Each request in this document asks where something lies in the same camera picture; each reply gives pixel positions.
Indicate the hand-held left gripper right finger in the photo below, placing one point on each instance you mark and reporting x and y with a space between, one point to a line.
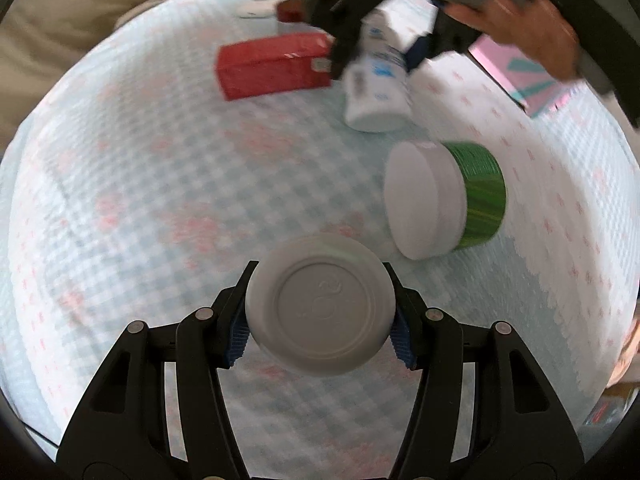
403 336

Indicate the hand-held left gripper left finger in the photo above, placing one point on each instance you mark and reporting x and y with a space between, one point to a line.
237 336

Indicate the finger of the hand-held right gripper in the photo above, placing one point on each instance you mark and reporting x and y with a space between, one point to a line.
445 35
334 20

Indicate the white bottle with blue print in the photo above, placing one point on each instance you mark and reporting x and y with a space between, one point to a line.
376 85

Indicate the white round jar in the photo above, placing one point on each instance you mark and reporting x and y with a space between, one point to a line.
320 306

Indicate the person's right forearm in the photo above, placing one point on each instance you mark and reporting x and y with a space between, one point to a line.
600 40

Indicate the person's right hand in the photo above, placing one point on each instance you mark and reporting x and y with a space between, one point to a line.
530 30

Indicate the small red cup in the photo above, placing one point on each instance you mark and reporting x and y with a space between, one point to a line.
290 10

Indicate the red rectangular box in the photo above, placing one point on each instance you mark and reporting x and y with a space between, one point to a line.
272 67

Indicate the small white round dish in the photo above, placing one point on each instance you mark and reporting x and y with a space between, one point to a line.
254 9

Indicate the pink and teal box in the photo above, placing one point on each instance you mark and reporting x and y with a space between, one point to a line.
525 77

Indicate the green jar with white lid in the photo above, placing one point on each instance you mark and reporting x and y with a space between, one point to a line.
440 200

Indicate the checked blue pink tablecloth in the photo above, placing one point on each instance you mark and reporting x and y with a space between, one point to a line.
150 200

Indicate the beige cushion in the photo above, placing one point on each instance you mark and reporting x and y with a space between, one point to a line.
65 25

